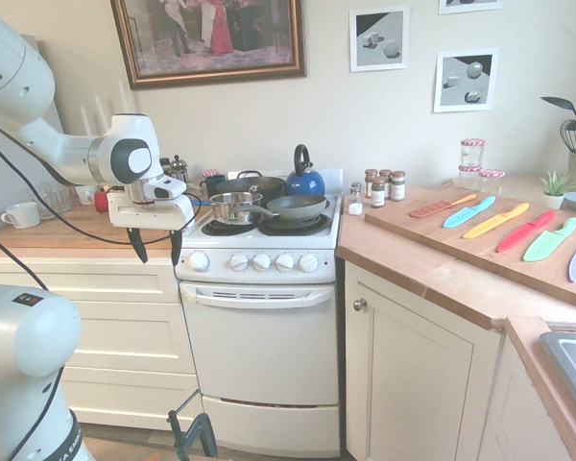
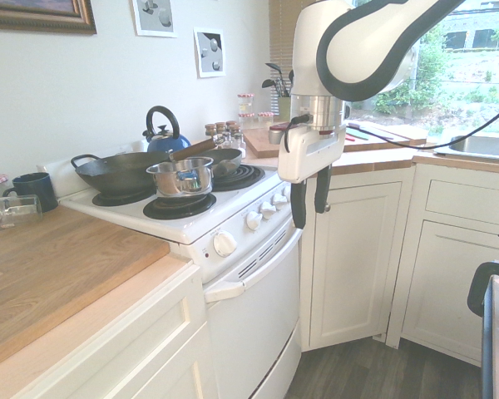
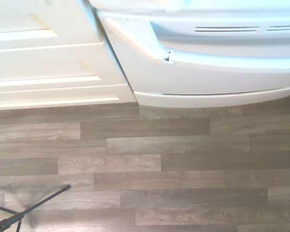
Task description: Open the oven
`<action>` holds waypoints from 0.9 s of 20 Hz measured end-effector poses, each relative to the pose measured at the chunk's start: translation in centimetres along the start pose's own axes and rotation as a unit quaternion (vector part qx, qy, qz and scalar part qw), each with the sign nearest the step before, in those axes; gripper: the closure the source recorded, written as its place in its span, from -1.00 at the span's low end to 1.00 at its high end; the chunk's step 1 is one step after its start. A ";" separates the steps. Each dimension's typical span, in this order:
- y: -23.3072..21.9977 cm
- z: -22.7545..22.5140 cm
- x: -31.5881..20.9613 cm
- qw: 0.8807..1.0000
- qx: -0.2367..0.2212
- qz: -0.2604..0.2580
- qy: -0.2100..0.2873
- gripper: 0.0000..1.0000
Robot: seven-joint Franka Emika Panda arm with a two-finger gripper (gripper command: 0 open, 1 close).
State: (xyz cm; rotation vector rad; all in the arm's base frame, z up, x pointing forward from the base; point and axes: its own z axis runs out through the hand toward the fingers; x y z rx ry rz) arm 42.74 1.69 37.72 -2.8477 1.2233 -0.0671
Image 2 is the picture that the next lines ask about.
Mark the stainless steel saucepan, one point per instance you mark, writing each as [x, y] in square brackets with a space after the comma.
[182, 178]

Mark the large grey shapes print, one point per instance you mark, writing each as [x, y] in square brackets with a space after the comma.
[154, 16]

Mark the white oven door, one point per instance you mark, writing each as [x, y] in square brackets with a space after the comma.
[253, 307]

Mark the green utensil holder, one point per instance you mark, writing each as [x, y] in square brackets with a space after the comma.
[283, 107]

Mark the short jar red checkered lid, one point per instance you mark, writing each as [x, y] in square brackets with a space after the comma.
[265, 120]

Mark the dark blue mug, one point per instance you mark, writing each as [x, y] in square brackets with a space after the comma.
[32, 189]

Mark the white corner cabinet door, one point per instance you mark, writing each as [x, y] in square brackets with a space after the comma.
[351, 257]

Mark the red knife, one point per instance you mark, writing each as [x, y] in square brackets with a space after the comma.
[353, 136]

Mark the green knife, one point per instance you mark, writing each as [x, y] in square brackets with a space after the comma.
[359, 133]

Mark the white electric stove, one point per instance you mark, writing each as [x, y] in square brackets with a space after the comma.
[183, 208]

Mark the spice jar cork lid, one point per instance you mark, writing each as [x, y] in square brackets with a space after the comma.
[210, 131]
[220, 128]
[232, 126]

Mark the white stove knob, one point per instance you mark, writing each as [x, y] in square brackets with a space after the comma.
[268, 209]
[253, 220]
[280, 200]

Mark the white base cabinet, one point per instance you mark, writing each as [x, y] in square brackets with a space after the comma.
[120, 345]

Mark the black cast iron wok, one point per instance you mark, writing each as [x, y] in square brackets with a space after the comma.
[120, 170]

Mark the red and grey cup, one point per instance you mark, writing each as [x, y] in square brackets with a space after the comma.
[277, 133]

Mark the small grey shapes print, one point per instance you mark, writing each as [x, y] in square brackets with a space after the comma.
[210, 52]

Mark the gold framed painting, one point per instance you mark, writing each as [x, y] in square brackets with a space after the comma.
[37, 14]

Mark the large wooden cutting board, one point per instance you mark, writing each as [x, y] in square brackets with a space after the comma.
[54, 266]

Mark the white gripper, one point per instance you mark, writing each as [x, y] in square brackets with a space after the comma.
[312, 153]

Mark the white sink cabinet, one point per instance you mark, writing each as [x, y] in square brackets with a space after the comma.
[457, 257]

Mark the tall jar red checkered lid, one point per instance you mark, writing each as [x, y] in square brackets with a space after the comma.
[245, 106]

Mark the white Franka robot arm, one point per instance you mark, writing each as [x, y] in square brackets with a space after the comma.
[357, 45]

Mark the stainless steel sink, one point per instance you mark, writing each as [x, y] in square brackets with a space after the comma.
[478, 146]

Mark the clear glass jar lying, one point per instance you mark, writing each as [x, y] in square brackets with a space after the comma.
[14, 210]

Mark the large white oven knob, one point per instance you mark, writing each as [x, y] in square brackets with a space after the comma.
[224, 243]

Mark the wooden window blinds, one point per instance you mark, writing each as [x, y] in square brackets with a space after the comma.
[280, 45]

